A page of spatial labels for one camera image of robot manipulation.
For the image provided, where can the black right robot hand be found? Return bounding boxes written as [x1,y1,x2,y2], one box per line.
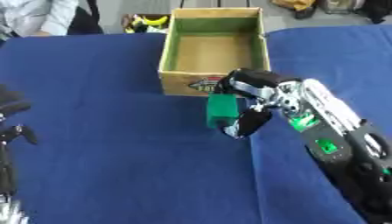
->
[214,67,304,140]

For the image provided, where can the yellow bag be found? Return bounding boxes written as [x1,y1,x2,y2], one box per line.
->
[269,0,319,19]

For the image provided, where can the tan cardboard box green inside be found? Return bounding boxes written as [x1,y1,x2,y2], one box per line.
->
[156,7,273,97]

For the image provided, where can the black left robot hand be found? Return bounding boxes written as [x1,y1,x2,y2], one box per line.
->
[0,83,40,196]

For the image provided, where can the green rectangular block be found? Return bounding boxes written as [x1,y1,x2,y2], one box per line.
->
[205,93,241,130]

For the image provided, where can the black chair legs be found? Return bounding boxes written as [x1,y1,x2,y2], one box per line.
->
[178,0,253,9]

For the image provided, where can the person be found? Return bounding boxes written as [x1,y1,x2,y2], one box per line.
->
[0,0,104,42]

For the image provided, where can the black bag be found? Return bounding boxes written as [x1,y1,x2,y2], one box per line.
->
[355,0,392,25]

